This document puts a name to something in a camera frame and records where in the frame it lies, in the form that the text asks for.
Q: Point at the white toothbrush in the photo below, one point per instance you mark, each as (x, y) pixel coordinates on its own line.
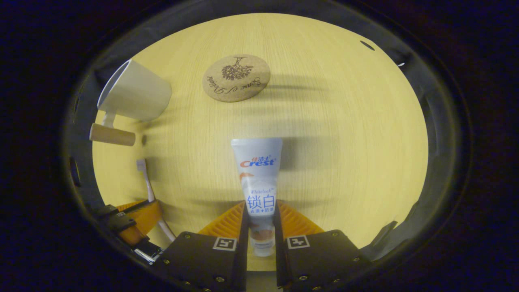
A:
(146, 180)

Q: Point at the round dark desk grommet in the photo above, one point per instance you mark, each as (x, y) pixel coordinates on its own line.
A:
(367, 45)

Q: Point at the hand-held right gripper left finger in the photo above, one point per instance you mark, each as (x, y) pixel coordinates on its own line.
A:
(242, 259)

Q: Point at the wooden desktop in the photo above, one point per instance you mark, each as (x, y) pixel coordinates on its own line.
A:
(324, 142)

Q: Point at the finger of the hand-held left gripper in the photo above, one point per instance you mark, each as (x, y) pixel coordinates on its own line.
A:
(148, 217)
(119, 219)

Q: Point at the round cork coaster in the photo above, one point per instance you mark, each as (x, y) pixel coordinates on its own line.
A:
(236, 78)

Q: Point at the white toothpaste tube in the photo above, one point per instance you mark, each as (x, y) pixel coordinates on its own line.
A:
(257, 178)

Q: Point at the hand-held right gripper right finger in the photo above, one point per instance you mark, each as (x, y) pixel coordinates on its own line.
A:
(279, 263)

